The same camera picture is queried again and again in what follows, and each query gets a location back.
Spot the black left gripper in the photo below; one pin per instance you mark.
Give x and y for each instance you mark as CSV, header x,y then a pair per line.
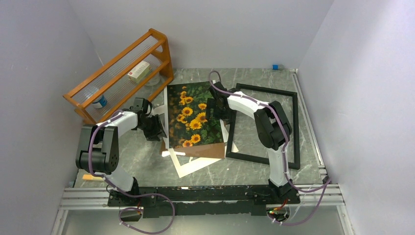
x,y
158,129

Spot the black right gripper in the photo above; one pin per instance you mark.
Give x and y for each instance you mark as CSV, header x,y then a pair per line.
x,y
212,104

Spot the sunflower photo print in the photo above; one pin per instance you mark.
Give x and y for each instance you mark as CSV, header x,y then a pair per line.
x,y
186,113

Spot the brown backing board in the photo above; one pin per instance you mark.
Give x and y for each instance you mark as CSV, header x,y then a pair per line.
x,y
215,151

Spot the white mat board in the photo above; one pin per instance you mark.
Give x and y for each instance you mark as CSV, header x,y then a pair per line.
x,y
197,164

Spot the black picture frame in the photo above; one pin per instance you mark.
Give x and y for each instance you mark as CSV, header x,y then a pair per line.
x,y
295,126

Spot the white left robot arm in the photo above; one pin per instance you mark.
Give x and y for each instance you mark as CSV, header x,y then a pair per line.
x,y
98,148

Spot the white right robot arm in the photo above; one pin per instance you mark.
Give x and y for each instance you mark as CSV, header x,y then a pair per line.
x,y
272,133

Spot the orange wooden shelf rack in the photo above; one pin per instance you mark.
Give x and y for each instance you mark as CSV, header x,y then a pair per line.
x,y
113,82

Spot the blue labelled plastic bottle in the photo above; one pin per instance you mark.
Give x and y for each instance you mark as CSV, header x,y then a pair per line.
x,y
98,103

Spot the white red medicine box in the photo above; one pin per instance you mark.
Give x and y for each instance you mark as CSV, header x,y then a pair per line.
x,y
139,72

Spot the blue capped small bottle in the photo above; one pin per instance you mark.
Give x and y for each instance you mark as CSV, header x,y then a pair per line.
x,y
278,67

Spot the orange yellow marker pen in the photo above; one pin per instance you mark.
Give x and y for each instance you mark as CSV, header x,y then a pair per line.
x,y
89,177

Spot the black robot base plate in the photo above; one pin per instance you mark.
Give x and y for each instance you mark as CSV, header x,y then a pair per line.
x,y
200,200

